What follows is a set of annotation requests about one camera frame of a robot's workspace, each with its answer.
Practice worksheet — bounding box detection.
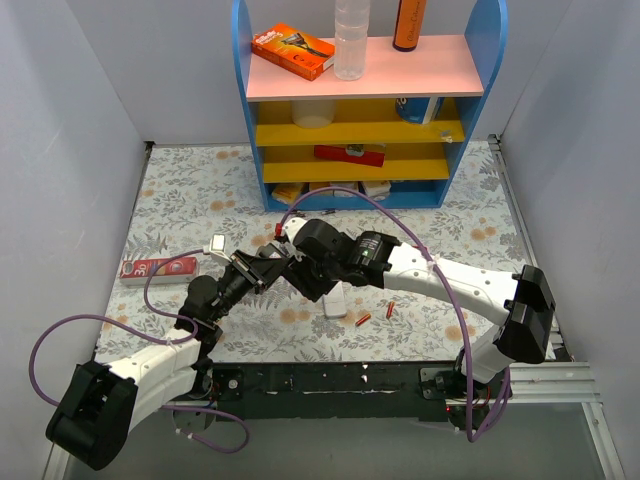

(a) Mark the red toothpaste box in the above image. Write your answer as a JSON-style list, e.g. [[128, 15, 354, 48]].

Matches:
[[119, 256, 199, 287]]

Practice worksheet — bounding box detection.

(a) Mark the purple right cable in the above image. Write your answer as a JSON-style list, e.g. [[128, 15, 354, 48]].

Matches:
[[279, 187, 514, 444]]

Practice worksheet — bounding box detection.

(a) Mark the red flat box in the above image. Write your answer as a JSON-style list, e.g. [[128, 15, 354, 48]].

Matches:
[[313, 144, 386, 167]]

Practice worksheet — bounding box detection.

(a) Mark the small clip on shelf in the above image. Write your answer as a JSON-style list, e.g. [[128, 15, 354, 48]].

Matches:
[[440, 130, 454, 144]]

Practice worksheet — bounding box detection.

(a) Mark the orange cologne bottle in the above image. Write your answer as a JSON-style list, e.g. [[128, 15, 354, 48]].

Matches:
[[392, 0, 428, 52]]

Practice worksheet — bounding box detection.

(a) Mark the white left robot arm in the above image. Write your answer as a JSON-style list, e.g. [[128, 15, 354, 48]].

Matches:
[[45, 244, 291, 470]]

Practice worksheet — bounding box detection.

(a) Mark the white tissue pack middle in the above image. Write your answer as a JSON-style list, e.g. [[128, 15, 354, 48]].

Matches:
[[331, 182, 359, 197]]

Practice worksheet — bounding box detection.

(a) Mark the blue white can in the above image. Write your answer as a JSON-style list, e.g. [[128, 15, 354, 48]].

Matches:
[[395, 96, 444, 125]]

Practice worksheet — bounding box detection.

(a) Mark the blue shelf unit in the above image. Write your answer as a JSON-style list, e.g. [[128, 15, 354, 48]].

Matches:
[[231, 1, 508, 212]]

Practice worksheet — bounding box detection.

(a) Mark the yellow tissue pack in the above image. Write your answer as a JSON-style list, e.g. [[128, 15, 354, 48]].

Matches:
[[271, 182, 306, 205]]

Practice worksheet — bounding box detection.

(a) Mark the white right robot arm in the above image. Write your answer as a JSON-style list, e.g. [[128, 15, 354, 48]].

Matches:
[[276, 218, 556, 398]]

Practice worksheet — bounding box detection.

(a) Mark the white tissue pack right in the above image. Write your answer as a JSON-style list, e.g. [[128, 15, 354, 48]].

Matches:
[[360, 181, 391, 201]]

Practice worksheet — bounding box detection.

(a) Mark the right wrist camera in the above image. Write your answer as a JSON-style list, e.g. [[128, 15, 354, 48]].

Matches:
[[274, 217, 307, 243]]

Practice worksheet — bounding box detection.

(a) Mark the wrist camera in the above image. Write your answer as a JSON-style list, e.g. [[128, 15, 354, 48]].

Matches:
[[274, 217, 307, 243], [203, 234, 231, 264]]

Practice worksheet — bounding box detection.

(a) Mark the black remote control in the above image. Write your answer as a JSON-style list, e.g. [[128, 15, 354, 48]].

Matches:
[[257, 242, 291, 260]]

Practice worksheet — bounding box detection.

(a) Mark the white remote control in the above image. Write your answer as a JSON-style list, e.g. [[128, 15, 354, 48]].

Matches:
[[322, 282, 347, 320]]

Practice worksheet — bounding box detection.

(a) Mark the orange razor box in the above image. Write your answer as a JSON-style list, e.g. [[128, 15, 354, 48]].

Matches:
[[251, 23, 335, 81]]

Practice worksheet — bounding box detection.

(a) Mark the clear plastic bottle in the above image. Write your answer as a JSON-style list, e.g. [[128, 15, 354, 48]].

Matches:
[[334, 0, 371, 81]]

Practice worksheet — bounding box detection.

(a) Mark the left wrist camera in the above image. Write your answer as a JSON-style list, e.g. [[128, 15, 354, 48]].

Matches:
[[203, 234, 231, 264]]

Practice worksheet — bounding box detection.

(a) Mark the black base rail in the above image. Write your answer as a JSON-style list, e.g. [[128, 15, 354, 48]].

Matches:
[[212, 361, 467, 422]]

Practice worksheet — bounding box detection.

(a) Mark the white plastic cup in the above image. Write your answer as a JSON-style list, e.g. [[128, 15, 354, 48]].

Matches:
[[291, 100, 336, 129]]

